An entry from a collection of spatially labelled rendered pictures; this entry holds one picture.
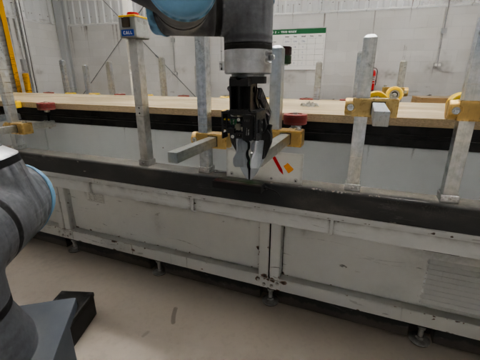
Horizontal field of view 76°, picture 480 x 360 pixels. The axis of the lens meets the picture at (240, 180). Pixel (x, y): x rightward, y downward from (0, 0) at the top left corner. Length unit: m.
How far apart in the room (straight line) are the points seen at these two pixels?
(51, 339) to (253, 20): 0.64
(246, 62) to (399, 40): 7.67
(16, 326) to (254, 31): 0.61
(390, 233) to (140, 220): 1.21
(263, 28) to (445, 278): 1.14
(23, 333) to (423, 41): 8.17
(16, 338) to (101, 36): 9.91
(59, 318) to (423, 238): 0.95
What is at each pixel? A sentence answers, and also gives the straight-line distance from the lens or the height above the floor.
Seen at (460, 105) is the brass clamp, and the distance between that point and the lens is 0.95.
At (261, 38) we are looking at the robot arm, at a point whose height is 1.09.
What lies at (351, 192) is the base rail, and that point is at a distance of 0.97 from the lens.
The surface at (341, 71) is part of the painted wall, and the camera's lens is 8.05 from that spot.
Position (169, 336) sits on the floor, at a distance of 1.47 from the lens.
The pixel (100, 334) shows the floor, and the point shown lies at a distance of 1.56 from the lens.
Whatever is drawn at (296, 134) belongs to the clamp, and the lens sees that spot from 0.96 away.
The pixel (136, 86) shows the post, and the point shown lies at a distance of 1.21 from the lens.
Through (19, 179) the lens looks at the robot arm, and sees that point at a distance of 0.69.
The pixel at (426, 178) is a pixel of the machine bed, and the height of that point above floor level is 0.70.
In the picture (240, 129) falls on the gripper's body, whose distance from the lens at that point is 0.60.
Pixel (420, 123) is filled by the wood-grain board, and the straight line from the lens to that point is 1.16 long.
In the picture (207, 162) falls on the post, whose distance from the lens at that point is 1.09.
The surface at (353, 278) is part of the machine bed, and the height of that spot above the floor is 0.23.
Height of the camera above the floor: 1.03
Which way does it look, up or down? 18 degrees down
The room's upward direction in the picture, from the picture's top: straight up
